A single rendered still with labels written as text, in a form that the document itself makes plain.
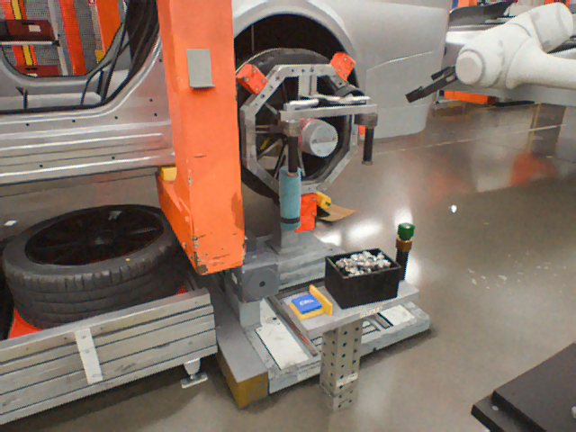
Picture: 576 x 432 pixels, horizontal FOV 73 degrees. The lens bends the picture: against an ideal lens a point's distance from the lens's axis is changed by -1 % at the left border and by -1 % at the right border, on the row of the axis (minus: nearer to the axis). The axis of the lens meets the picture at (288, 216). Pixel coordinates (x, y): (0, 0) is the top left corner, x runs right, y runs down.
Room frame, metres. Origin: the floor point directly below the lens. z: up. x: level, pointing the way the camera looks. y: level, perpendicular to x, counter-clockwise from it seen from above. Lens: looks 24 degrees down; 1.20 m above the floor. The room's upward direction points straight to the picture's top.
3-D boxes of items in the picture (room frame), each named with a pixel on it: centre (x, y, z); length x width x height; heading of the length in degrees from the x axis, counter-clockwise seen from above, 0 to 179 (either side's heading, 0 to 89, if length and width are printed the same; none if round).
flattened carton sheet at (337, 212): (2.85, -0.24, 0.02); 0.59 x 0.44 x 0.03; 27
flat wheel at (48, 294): (1.39, 0.76, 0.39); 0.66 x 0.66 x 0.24
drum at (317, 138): (1.60, -0.10, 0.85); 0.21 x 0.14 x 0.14; 27
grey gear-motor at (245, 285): (1.50, 0.20, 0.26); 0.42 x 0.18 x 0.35; 27
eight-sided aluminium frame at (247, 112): (1.67, -0.06, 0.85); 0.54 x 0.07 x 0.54; 117
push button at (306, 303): (0.98, -0.06, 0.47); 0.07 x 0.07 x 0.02; 27
